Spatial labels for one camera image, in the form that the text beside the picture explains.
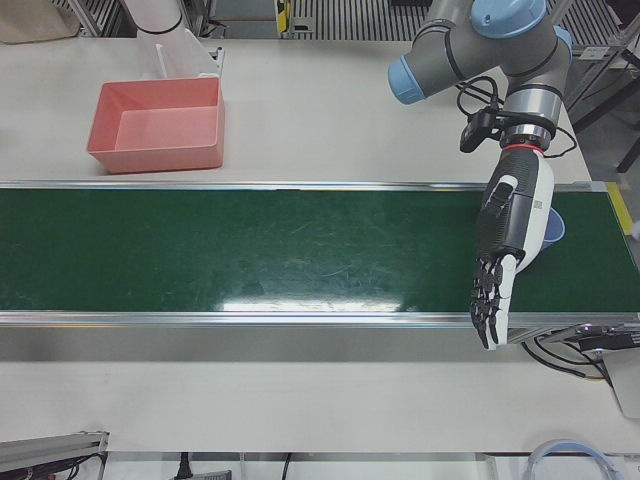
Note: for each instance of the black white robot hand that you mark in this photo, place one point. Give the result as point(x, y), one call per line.
point(520, 220)

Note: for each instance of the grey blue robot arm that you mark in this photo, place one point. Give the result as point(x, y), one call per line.
point(475, 45)

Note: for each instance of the translucent blue plastic cup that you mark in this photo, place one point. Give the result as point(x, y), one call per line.
point(557, 232)

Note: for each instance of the pink plastic box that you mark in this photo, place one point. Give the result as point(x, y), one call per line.
point(165, 125)

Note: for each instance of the yellow conveyor end strip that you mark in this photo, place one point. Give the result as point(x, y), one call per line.
point(620, 207)

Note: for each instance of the black controller unit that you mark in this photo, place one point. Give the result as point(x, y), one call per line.
point(610, 337)

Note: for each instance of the grey flat device case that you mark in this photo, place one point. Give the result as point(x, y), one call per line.
point(625, 380)

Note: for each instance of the green belt conveyor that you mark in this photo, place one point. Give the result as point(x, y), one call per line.
point(250, 240)

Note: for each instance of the aluminium profile bar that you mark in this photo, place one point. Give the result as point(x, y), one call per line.
point(50, 447)

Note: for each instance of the beige cardboard sheet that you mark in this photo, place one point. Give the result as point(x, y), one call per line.
point(35, 20)

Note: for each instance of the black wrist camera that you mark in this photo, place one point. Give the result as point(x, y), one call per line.
point(475, 131)

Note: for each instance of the aluminium frame rack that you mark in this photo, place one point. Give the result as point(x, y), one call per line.
point(610, 65)

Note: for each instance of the yellow black post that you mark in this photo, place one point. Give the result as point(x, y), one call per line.
point(283, 15)

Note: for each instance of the white ribbed base bracket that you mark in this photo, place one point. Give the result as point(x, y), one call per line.
point(185, 57)

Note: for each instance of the white cylindrical post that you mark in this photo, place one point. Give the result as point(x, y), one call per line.
point(152, 15)

